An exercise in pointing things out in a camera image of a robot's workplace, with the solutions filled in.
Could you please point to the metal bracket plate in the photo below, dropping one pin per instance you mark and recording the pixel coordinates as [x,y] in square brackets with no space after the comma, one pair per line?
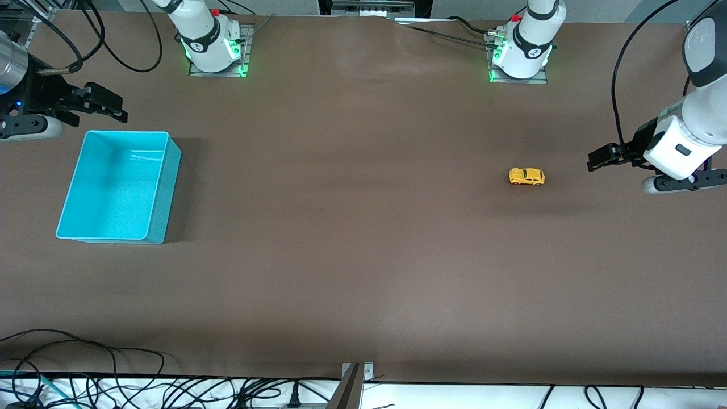
[368,372]

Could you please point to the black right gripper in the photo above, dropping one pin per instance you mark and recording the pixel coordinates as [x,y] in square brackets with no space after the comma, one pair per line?
[43,94]

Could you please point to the yellow beetle toy car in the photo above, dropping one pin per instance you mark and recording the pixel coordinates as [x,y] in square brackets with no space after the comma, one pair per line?
[526,176]

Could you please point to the black power plug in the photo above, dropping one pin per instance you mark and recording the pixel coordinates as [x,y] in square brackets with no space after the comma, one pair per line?
[293,397]

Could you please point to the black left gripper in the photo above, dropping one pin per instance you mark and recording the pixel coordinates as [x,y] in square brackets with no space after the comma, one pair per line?
[640,142]

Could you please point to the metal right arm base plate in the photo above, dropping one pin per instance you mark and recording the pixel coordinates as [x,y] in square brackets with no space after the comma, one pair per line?
[247,51]

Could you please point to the aluminium frame post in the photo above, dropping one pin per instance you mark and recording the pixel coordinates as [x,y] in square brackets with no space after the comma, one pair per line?
[34,8]

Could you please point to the aluminium beam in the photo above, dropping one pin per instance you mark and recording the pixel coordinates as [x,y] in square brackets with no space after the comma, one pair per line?
[345,392]

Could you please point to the turquoise plastic bin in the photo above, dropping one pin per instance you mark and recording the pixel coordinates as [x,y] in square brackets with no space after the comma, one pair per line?
[111,193]

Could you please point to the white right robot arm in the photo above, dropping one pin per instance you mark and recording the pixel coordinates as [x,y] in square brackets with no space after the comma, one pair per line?
[204,40]

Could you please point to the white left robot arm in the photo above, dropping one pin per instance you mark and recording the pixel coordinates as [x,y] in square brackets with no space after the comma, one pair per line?
[531,40]

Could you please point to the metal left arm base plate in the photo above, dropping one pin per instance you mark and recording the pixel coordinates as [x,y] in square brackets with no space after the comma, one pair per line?
[494,76]

